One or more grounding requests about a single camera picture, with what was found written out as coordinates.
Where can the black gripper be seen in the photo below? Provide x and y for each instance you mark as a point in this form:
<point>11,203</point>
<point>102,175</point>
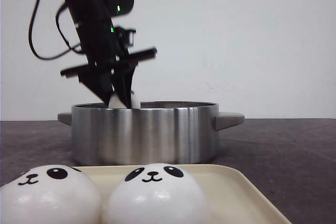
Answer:
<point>106,47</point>

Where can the panda bun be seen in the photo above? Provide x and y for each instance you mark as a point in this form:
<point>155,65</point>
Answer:
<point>157,193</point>
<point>51,194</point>
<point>116,103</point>

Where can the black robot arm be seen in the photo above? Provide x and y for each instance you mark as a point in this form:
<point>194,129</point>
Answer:
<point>110,68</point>

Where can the stainless steel steamer pot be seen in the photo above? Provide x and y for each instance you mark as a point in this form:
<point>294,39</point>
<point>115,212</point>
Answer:
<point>176,132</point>

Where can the cream plastic tray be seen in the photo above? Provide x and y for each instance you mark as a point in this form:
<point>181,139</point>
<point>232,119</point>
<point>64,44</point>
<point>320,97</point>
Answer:
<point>231,197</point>

